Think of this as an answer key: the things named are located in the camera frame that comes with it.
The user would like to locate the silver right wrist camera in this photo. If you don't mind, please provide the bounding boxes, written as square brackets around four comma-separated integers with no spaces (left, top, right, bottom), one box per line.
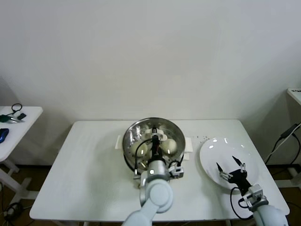
[243,185,269,211]

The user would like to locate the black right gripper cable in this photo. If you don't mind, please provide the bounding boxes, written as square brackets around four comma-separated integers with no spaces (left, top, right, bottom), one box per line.
[230,187,256,219]

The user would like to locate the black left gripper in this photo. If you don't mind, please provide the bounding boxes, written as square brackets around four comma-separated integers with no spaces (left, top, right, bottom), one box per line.
[150,126,164,162]

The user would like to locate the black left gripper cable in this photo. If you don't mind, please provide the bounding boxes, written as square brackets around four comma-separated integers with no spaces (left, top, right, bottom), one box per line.
[133,138,153,180]

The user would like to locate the perforated steel steamer basket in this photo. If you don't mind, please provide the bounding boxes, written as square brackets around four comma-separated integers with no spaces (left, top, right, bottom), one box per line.
[115,117,193,171]

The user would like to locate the white steamed baozi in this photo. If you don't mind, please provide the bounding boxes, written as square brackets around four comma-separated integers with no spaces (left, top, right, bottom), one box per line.
[162,139,177,155]
[130,143,149,158]

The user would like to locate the glass pot lid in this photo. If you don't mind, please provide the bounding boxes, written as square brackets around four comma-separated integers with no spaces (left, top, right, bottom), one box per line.
[122,117,186,170]

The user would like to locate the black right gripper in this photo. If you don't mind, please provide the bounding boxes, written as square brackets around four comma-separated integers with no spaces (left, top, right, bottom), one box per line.
[216,155,252,196]

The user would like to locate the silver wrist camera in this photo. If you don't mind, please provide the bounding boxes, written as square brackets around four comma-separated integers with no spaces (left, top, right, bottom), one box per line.
[168,164,184,179]
[243,185,269,211]

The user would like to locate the white side table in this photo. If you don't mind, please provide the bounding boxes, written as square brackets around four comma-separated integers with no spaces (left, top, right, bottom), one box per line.
[0,105,43,207]

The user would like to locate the white round plate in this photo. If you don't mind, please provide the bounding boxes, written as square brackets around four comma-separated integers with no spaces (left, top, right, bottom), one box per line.
[199,137,258,191]

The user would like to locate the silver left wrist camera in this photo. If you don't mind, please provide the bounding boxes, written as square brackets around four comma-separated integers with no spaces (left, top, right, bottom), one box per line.
[168,164,184,179]

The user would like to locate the white shelf with label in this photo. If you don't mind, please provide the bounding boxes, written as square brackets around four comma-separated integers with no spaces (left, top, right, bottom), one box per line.
[286,88,301,105]

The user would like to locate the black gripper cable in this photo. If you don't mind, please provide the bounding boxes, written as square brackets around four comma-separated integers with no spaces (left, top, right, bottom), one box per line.
[133,138,153,180]
[230,187,256,219]

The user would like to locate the black floor cables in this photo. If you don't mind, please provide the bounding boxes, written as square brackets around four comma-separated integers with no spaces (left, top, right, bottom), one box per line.
[0,182,32,223]

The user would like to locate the black power adapter cable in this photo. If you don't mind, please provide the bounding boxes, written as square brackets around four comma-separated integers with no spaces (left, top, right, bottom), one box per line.
[264,123,301,165]

